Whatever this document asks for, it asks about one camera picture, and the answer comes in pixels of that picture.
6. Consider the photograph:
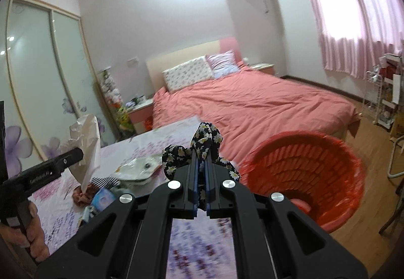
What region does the bed with coral duvet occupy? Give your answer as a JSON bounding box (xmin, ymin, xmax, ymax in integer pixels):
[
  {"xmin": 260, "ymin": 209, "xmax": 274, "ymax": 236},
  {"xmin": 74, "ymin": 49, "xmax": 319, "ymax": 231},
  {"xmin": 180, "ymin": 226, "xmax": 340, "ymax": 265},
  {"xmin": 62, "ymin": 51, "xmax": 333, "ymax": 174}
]
[{"xmin": 146, "ymin": 38, "xmax": 360, "ymax": 165}]

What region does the brown red wrapper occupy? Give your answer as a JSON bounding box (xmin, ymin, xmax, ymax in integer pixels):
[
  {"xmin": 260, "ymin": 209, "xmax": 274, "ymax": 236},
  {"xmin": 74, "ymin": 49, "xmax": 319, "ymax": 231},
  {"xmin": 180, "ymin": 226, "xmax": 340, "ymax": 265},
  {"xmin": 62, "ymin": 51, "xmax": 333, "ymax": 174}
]
[{"xmin": 72, "ymin": 183, "xmax": 98, "ymax": 207}]

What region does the white tissue paper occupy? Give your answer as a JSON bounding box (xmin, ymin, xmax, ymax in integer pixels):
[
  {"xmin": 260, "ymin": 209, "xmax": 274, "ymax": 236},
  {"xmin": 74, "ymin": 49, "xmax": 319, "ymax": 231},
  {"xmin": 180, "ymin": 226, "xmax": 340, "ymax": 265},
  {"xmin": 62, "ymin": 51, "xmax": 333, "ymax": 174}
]
[{"xmin": 68, "ymin": 114, "xmax": 101, "ymax": 192}]

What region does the red plastic laundry basket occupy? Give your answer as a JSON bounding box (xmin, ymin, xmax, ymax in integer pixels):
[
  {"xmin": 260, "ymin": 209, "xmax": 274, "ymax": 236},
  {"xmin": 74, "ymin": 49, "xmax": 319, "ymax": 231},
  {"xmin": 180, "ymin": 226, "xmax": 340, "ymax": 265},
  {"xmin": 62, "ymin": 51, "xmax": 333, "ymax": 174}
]
[{"xmin": 239, "ymin": 131, "xmax": 365, "ymax": 233}]

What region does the silver foil plastic bag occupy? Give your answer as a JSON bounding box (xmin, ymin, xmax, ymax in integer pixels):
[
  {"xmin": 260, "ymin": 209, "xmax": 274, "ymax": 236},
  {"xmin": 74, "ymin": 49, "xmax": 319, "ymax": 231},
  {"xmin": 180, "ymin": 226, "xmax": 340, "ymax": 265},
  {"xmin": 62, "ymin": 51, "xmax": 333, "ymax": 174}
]
[{"xmin": 110, "ymin": 155, "xmax": 162, "ymax": 181}]

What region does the cluttered desk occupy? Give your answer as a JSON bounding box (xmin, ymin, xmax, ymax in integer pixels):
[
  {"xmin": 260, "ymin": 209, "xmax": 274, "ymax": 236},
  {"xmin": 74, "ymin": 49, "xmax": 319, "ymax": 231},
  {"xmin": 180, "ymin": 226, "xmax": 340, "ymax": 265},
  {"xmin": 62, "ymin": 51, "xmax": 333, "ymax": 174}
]
[{"xmin": 377, "ymin": 53, "xmax": 403, "ymax": 141}]

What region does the person's left hand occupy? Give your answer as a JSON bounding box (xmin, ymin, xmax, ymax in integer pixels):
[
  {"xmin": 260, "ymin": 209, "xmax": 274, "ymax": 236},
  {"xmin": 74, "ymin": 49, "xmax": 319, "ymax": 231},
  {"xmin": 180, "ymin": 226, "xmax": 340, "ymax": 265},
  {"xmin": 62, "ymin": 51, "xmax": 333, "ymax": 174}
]
[{"xmin": 1, "ymin": 202, "xmax": 49, "ymax": 262}]

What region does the blue tissue packet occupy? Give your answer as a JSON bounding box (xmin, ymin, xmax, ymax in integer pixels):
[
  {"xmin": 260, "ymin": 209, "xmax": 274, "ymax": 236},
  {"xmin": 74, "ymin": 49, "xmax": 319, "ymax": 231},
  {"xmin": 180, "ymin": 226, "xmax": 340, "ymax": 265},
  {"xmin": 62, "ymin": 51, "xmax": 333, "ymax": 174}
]
[{"xmin": 91, "ymin": 187, "xmax": 116, "ymax": 212}]

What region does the right pink nightstand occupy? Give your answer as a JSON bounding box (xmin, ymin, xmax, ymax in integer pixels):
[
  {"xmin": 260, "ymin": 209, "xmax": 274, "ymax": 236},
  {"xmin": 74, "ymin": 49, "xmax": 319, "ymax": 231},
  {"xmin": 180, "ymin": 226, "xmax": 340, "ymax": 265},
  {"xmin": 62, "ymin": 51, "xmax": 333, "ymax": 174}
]
[{"xmin": 250, "ymin": 63, "xmax": 275, "ymax": 75}]

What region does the left pink nightstand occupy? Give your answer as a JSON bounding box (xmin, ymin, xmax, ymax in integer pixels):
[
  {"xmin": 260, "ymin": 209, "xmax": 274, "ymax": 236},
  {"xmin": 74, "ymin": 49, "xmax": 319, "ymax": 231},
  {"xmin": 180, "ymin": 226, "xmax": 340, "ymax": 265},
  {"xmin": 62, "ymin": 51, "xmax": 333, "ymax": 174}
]
[{"xmin": 128, "ymin": 98, "xmax": 153, "ymax": 135}]

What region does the glass sliding wardrobe door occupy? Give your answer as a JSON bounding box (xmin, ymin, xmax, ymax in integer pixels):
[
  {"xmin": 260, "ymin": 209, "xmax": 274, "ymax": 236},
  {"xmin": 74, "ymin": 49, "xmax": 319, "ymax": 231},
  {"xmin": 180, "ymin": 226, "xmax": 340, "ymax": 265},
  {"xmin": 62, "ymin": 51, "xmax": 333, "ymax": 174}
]
[{"xmin": 1, "ymin": 0, "xmax": 117, "ymax": 176}]

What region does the black floral fabric scrunchie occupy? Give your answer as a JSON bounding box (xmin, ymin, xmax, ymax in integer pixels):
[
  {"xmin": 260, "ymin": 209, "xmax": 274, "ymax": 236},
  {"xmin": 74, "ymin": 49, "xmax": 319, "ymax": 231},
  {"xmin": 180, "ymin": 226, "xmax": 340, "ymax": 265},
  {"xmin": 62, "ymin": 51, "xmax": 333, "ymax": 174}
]
[{"xmin": 162, "ymin": 122, "xmax": 241, "ymax": 182}]

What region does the hanging plush toy stack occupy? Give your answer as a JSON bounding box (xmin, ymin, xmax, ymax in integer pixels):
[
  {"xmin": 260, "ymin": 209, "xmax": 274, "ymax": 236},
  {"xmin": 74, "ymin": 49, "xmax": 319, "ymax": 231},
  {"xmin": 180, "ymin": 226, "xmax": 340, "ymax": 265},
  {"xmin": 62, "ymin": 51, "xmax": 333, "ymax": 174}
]
[{"xmin": 99, "ymin": 66, "xmax": 136, "ymax": 139}]

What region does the pink window curtain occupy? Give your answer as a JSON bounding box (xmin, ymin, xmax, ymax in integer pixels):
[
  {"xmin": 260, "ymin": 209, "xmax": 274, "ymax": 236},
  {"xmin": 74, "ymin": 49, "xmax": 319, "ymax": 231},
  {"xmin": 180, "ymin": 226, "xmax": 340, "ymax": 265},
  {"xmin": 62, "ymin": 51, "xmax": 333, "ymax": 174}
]
[{"xmin": 310, "ymin": 0, "xmax": 403, "ymax": 79}]

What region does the pink nightstand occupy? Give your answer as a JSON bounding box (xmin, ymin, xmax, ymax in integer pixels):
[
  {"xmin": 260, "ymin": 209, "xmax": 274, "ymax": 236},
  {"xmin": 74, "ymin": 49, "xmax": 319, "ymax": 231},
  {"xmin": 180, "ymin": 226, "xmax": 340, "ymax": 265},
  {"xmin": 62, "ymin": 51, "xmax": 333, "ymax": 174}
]
[
  {"xmin": 250, "ymin": 63, "xmax": 275, "ymax": 75},
  {"xmin": 128, "ymin": 98, "xmax": 153, "ymax": 135}
]

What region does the striped pink pillow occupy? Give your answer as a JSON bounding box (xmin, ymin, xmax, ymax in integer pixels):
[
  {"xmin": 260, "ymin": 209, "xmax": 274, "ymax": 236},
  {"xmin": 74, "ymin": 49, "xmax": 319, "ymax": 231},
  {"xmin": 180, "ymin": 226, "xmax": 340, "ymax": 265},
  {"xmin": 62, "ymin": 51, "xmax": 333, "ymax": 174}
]
[{"xmin": 206, "ymin": 50, "xmax": 239, "ymax": 79}]

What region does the white wire rack cart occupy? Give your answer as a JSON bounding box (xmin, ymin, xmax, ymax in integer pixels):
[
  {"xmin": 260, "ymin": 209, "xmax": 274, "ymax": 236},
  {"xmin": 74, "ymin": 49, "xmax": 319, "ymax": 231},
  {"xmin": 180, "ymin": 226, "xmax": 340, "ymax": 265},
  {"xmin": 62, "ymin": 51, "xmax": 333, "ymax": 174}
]
[{"xmin": 362, "ymin": 66, "xmax": 385, "ymax": 124}]

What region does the floral white pillow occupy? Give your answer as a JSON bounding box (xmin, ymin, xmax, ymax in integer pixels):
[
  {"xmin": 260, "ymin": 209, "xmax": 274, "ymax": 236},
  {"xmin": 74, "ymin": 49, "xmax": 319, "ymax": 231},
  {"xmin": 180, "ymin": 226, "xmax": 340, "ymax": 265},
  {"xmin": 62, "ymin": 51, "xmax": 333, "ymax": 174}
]
[{"xmin": 162, "ymin": 56, "xmax": 214, "ymax": 92}]

